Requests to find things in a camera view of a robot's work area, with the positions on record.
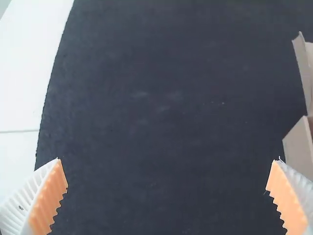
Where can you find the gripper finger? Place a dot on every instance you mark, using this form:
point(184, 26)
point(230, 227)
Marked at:
point(293, 203)
point(29, 205)

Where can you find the black mat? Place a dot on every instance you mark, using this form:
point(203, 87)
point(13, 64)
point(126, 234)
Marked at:
point(156, 98)

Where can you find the cardboard box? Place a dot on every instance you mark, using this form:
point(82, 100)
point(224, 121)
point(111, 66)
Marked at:
point(303, 147)

